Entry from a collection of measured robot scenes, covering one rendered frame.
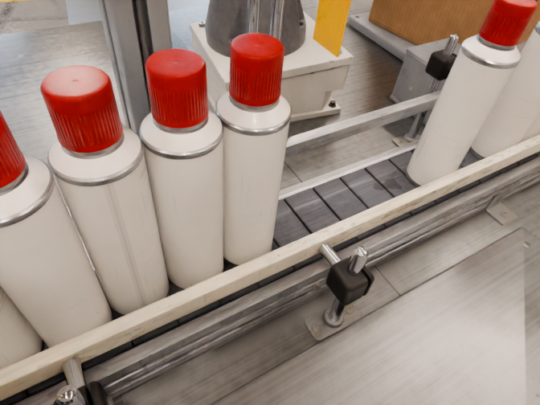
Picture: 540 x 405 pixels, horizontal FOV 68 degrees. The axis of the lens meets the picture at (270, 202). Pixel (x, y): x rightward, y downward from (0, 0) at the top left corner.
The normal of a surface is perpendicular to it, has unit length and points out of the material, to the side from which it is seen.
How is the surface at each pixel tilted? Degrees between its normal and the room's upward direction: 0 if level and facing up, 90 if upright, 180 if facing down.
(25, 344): 90
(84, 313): 90
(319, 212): 0
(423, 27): 90
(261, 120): 42
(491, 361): 0
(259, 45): 3
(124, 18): 90
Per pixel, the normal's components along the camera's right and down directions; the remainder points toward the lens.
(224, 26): -0.58, 0.35
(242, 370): 0.08, -0.67
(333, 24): -0.86, 0.33
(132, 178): 0.83, 0.45
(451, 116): -0.65, 0.52
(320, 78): 0.37, 0.70
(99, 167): 0.28, -0.03
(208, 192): 0.66, 0.58
